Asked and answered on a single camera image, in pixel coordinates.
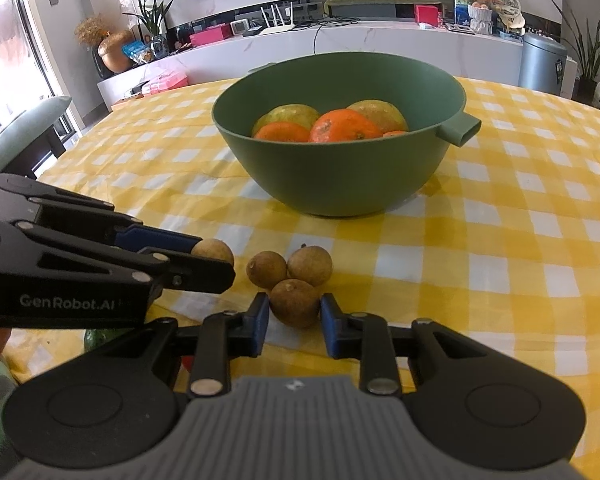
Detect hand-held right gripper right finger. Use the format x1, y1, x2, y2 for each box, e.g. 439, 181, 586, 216
320, 293, 496, 396

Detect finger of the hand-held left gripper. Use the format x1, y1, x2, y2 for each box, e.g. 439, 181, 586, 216
10, 219, 237, 296
0, 172, 204, 257

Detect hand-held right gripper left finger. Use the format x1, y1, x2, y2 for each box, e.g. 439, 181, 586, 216
87, 292, 272, 397

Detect brown longan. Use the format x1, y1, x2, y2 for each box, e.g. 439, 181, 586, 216
287, 245, 334, 287
191, 239, 235, 267
246, 251, 288, 289
270, 279, 322, 330

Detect green plastic bowl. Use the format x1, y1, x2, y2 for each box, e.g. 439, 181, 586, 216
211, 55, 482, 218

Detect large yellow-green citrus fruit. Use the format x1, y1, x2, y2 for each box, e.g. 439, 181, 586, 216
252, 104, 322, 137
346, 100, 409, 133

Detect green cucumber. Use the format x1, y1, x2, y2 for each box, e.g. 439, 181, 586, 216
82, 329, 112, 352

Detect orange cardboard box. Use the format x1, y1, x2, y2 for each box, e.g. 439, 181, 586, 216
111, 94, 146, 111

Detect pink plastic storage case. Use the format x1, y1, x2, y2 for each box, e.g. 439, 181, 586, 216
142, 71, 188, 96

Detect pale green chair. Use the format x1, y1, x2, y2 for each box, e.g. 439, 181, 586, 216
0, 96, 73, 181

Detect yellow checkered tablecloth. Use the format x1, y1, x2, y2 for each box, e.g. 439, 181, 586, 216
2, 76, 600, 463

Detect blue snack bag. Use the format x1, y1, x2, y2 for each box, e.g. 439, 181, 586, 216
121, 42, 153, 65

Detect copper round vase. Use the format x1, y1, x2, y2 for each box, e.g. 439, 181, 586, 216
97, 30, 136, 75

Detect pink flat box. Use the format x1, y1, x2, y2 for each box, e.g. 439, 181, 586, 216
189, 23, 232, 48

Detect dried brown flowers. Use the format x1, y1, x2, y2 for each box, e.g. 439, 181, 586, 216
74, 15, 110, 46

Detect green plant in glass vase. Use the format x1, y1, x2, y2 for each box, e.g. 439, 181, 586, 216
122, 0, 175, 58

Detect white router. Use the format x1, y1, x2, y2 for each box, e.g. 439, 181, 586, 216
257, 2, 297, 36

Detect white marble media console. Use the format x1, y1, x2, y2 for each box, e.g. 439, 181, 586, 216
97, 20, 578, 111

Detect green soundbar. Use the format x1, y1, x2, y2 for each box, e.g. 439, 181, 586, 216
325, 0, 416, 20

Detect red box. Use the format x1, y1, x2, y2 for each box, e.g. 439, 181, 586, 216
414, 4, 443, 25

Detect grey-blue trash can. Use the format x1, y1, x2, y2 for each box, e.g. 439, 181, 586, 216
518, 32, 568, 95

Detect colourful picture board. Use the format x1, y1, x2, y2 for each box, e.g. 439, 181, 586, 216
454, 0, 523, 29

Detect beige hat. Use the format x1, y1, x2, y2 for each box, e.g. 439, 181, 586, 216
495, 0, 526, 36

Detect long-leaf plant in black pot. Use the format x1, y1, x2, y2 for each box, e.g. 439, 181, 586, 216
550, 0, 600, 106

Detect black cable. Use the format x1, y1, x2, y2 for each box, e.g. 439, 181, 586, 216
312, 16, 361, 56

